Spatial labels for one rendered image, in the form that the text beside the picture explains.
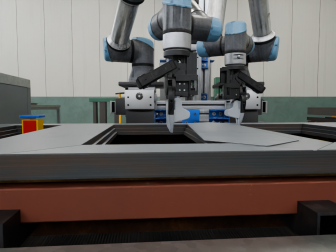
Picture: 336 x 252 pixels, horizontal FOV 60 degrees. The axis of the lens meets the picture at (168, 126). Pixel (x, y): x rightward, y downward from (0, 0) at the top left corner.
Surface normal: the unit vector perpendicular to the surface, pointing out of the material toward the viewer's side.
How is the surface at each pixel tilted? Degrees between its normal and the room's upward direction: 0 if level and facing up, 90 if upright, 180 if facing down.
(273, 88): 90
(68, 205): 90
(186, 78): 90
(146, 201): 90
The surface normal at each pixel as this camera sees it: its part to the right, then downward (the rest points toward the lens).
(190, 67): 0.09, 0.07
